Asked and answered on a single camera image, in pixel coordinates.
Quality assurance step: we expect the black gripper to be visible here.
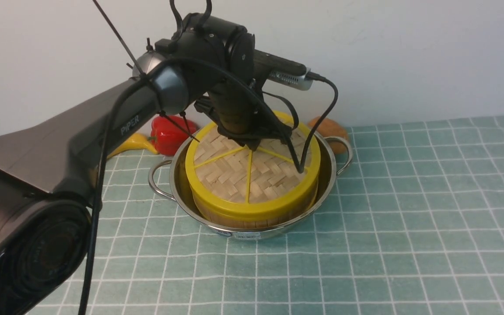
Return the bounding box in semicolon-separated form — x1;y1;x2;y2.
194;80;297;151

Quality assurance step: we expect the woven bamboo steamer lid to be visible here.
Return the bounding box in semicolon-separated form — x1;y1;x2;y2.
185;123;321;214

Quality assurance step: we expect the bamboo steamer basket yellow rim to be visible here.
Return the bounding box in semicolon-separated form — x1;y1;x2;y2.
193;188;318;229

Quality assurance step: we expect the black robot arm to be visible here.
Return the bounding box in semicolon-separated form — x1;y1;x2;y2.
0;13;308;315

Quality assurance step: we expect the stainless steel pot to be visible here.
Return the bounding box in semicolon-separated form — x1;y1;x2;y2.
147;132;353;241

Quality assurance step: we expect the red bell pepper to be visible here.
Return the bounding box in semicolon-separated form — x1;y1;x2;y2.
150;115;198;156

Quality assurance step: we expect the brown potato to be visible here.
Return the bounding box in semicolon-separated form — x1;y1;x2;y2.
317;118;350;155

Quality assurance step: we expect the yellow banana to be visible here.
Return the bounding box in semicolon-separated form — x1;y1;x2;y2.
107;133;158;159

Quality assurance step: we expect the green checkered tablecloth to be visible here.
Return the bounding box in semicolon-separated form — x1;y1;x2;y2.
87;116;504;315

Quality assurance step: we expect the wrist-mounted phone camera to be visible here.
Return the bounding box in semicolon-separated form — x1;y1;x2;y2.
253;49;313;91

